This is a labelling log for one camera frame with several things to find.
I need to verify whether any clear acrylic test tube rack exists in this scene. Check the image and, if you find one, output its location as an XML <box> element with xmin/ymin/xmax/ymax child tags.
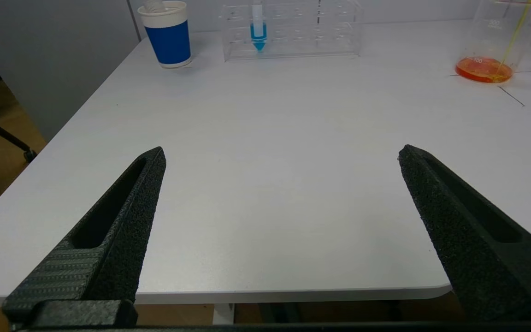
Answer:
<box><xmin>220</xmin><ymin>0</ymin><xmax>364</xmax><ymax>62</ymax></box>

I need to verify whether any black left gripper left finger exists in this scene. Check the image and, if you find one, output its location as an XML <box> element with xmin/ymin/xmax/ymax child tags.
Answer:
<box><xmin>2</xmin><ymin>146</ymin><xmax>167</xmax><ymax>323</ymax></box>

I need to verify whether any clear glass beaker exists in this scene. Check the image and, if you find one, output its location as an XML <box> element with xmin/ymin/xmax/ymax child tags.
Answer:
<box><xmin>454</xmin><ymin>0</ymin><xmax>531</xmax><ymax>84</ymax></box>

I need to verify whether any black wheeled stand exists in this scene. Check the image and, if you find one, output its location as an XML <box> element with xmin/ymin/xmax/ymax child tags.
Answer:
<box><xmin>0</xmin><ymin>32</ymin><xmax>38</xmax><ymax>163</ymax></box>

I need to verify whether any blue white paper cup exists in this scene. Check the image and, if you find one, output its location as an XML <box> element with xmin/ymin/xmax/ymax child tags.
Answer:
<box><xmin>137</xmin><ymin>1</ymin><xmax>192</xmax><ymax>69</ymax></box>

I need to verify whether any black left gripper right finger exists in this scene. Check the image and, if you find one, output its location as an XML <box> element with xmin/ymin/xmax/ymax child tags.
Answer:
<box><xmin>398</xmin><ymin>144</ymin><xmax>531</xmax><ymax>322</ymax></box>

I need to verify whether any test tube with blue pigment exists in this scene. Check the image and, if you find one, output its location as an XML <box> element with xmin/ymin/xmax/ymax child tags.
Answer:
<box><xmin>249</xmin><ymin>1</ymin><xmax>268</xmax><ymax>52</ymax></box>

